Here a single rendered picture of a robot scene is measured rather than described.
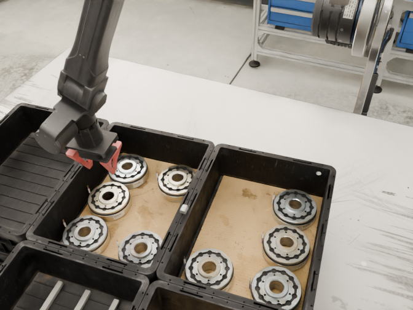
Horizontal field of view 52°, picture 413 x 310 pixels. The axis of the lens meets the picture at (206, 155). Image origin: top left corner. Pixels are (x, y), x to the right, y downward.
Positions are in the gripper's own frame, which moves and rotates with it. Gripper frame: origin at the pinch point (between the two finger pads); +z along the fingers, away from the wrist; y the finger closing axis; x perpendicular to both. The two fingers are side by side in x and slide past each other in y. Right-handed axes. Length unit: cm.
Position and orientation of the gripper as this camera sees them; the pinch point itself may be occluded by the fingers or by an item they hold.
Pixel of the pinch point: (101, 166)
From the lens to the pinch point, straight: 101.2
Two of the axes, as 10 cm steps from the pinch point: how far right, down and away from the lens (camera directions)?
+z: 0.9, 6.8, 7.3
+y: 9.4, 1.9, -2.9
